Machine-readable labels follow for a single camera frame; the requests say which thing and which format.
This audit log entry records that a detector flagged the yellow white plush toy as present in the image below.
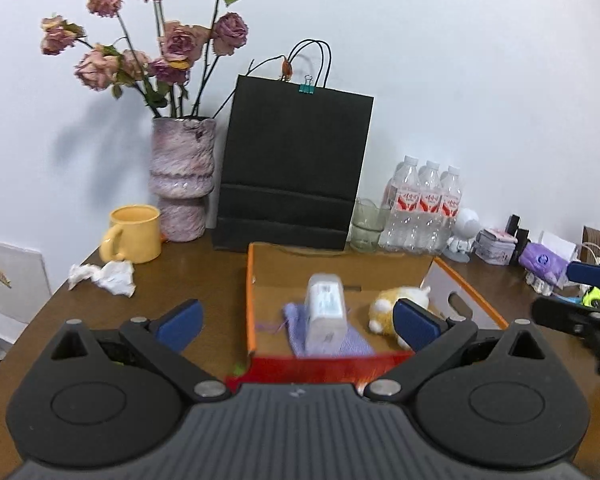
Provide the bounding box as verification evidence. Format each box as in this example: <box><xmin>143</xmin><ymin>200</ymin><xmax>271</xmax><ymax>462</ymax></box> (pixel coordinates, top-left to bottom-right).
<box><xmin>367</xmin><ymin>286</ymin><xmax>431</xmax><ymax>350</ymax></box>

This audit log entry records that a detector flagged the white tissue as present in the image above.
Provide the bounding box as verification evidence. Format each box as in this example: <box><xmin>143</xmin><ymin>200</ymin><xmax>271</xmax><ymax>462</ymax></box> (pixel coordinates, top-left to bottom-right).
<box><xmin>67</xmin><ymin>261</ymin><xmax>136</xmax><ymax>297</ymax></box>

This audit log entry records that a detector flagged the translucent plastic container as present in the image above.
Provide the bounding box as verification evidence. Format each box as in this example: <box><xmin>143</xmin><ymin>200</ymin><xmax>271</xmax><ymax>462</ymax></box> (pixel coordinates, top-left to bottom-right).
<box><xmin>304</xmin><ymin>273</ymin><xmax>348</xmax><ymax>356</ymax></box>

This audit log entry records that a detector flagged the purple tissue pack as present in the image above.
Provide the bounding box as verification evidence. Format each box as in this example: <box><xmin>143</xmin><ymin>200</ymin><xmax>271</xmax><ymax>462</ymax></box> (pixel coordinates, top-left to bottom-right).
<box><xmin>518</xmin><ymin>242</ymin><xmax>569</xmax><ymax>286</ymax></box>

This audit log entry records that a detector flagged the purple knitted cloth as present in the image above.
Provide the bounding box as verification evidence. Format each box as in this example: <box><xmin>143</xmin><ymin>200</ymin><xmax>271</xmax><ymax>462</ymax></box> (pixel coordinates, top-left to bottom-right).
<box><xmin>283</xmin><ymin>304</ymin><xmax>374</xmax><ymax>358</ymax></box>

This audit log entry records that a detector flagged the white robot figurine speaker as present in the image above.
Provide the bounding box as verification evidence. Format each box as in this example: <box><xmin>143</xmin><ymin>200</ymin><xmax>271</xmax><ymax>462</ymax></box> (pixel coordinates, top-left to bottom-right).
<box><xmin>444</xmin><ymin>208</ymin><xmax>481</xmax><ymax>263</ymax></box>

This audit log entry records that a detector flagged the grey printed tin box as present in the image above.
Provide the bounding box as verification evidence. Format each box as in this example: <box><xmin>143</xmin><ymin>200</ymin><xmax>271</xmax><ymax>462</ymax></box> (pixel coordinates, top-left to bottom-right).
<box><xmin>474</xmin><ymin>229</ymin><xmax>517</xmax><ymax>266</ymax></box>

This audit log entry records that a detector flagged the yellow ceramic mug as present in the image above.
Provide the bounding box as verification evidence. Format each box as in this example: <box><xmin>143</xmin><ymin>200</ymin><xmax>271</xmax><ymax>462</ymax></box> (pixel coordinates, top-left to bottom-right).
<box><xmin>99</xmin><ymin>205</ymin><xmax>162</xmax><ymax>264</ymax></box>

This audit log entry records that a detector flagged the middle clear water bottle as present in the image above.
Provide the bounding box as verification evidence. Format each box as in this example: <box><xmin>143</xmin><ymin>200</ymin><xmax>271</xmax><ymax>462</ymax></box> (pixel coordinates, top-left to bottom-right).
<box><xmin>415</xmin><ymin>160</ymin><xmax>442</xmax><ymax>252</ymax></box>

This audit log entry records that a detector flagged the clear water bottle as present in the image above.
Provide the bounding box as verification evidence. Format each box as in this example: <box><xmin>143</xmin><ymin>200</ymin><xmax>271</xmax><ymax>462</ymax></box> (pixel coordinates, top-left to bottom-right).
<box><xmin>379</xmin><ymin>155</ymin><xmax>420</xmax><ymax>252</ymax></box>
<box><xmin>436</xmin><ymin>166</ymin><xmax>463</xmax><ymax>252</ymax></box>
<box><xmin>415</xmin><ymin>160</ymin><xmax>442</xmax><ymax>252</ymax></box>

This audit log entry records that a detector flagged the left clear water bottle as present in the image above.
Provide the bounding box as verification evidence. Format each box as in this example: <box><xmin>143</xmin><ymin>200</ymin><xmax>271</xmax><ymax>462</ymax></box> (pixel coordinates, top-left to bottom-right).
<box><xmin>379</xmin><ymin>155</ymin><xmax>420</xmax><ymax>252</ymax></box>

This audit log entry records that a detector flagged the orange cardboard pumpkin box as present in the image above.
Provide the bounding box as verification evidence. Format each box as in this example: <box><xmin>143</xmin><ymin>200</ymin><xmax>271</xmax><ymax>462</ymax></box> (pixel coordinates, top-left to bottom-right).
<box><xmin>226</xmin><ymin>243</ymin><xmax>507</xmax><ymax>391</ymax></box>

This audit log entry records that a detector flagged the green tinted drinking glass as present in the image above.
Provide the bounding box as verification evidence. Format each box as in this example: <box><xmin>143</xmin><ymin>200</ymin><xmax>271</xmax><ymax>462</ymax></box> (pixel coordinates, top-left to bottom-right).
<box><xmin>350</xmin><ymin>198</ymin><xmax>390</xmax><ymax>252</ymax></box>

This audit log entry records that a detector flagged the right clear water bottle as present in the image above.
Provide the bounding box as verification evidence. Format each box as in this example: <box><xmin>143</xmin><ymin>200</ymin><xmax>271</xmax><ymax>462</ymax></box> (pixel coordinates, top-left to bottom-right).
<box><xmin>436</xmin><ymin>166</ymin><xmax>463</xmax><ymax>252</ymax></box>

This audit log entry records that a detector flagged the pink marbled ceramic vase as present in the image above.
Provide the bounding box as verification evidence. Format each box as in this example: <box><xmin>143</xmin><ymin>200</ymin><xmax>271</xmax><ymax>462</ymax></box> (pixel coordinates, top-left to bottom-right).
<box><xmin>149</xmin><ymin>117</ymin><xmax>215</xmax><ymax>243</ymax></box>

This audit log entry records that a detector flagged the black paper shopping bag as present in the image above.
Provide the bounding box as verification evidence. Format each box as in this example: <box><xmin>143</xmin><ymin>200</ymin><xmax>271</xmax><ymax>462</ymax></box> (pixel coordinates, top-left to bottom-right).
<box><xmin>212</xmin><ymin>39</ymin><xmax>374</xmax><ymax>252</ymax></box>

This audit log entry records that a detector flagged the dried rose bouquet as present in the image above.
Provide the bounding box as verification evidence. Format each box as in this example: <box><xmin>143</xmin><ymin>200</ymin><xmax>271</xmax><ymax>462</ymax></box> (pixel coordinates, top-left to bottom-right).
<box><xmin>40</xmin><ymin>0</ymin><xmax>249</xmax><ymax>119</ymax></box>

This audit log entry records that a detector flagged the teal binder clip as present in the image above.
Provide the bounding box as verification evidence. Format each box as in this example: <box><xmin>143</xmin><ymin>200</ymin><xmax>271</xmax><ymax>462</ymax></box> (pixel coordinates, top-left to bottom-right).
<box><xmin>299</xmin><ymin>75</ymin><xmax>315</xmax><ymax>94</ymax></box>

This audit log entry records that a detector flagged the white charging cable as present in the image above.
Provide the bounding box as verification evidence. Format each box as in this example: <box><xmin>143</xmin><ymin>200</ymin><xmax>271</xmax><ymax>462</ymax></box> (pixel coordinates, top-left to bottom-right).
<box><xmin>576</xmin><ymin>242</ymin><xmax>600</xmax><ymax>266</ymax></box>

